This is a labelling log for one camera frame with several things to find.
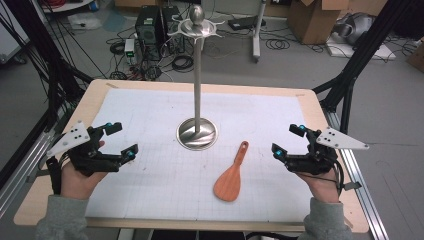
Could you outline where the white stand pole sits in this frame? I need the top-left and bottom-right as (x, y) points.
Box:
(251, 0), (268, 64)

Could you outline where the small device with green light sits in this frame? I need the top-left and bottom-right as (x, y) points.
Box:
(123, 38), (137, 65)

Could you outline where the small cardboard box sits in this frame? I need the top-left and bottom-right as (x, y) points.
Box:
(405, 39), (424, 74)

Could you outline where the wooden rice spatula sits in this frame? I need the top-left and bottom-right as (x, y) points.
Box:
(213, 140), (250, 203)

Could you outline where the white cabinet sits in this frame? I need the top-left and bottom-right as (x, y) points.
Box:
(0, 0), (32, 65)

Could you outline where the steel utensil stand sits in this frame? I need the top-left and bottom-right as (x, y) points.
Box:
(166, 4), (226, 152)

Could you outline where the person's right hand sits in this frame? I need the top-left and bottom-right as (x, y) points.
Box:
(295, 166), (342, 204)

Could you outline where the large open cardboard box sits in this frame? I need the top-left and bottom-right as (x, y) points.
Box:
(287, 0), (352, 46)

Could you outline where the white flat board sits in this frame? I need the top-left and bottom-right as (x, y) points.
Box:
(324, 34), (398, 62)

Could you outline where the flat black box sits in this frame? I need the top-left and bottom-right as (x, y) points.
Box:
(227, 14), (268, 32)

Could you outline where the aluminium rail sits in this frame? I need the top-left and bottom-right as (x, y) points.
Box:
(0, 129), (57, 219)
(323, 109), (390, 240)

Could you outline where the black frame strut with cables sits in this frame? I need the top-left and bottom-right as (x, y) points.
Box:
(0, 0), (95, 134)

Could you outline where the grey helmet-like device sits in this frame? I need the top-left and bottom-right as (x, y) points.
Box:
(334, 12), (376, 46)

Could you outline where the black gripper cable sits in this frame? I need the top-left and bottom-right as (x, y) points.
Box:
(295, 159), (346, 197)

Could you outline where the black computer tower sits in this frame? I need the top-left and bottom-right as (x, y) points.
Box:
(134, 5), (183, 63)

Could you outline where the thin black coiled cable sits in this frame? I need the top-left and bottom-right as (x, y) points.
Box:
(265, 38), (292, 52)

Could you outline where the grey tape piece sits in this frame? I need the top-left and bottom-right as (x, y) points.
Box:
(341, 181), (363, 192)

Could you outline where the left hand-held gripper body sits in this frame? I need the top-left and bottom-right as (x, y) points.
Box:
(46, 120), (123, 178)

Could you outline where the white grid mat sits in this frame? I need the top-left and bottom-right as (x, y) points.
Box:
(84, 87), (330, 223)

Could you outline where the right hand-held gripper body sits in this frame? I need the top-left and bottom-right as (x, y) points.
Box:
(284, 126), (370, 177)

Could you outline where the black strap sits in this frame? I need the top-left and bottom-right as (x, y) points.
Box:
(45, 155), (64, 196)

